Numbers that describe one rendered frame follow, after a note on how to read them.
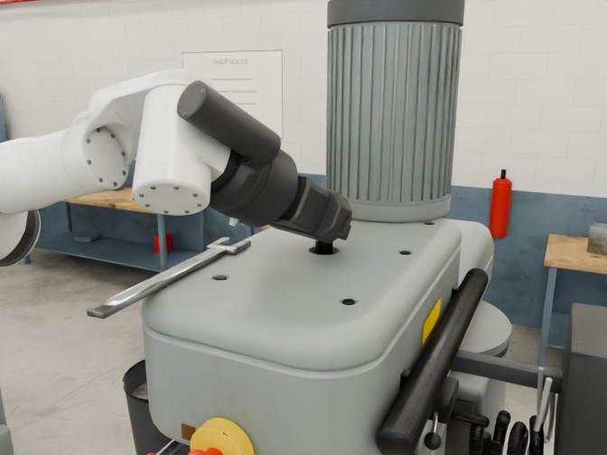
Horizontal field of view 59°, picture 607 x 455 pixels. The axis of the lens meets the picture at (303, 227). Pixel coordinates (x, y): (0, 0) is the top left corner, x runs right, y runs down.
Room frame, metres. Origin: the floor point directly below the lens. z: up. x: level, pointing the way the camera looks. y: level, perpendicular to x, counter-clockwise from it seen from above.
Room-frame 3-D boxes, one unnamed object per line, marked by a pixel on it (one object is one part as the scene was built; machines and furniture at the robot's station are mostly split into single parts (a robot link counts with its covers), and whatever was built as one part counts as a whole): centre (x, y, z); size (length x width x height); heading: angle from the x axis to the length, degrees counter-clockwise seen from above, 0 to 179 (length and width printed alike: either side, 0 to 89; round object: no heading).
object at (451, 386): (0.63, -0.18, 1.66); 0.12 x 0.04 x 0.04; 154
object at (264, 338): (0.65, -0.03, 1.81); 0.47 x 0.26 x 0.16; 154
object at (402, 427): (0.60, -0.17, 1.79); 0.45 x 0.04 x 0.04; 154
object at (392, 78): (0.86, -0.14, 2.05); 0.20 x 0.20 x 0.32
